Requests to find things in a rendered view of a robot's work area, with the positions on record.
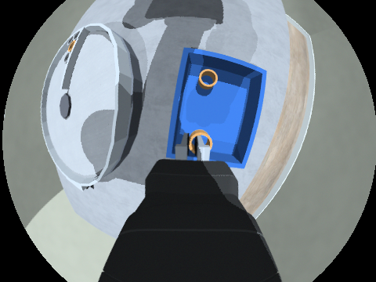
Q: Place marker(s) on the bronze bushing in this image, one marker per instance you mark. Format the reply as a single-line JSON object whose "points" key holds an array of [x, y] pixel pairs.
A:
{"points": [[210, 73], [197, 133], [71, 46]]}

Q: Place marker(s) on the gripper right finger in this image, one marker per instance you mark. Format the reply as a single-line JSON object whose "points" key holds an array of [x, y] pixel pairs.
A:
{"points": [[201, 151]]}

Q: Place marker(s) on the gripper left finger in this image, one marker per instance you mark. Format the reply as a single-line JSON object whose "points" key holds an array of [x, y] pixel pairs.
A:
{"points": [[182, 150]]}

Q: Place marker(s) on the blue open crate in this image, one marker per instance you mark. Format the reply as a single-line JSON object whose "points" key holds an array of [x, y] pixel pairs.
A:
{"points": [[229, 112]]}

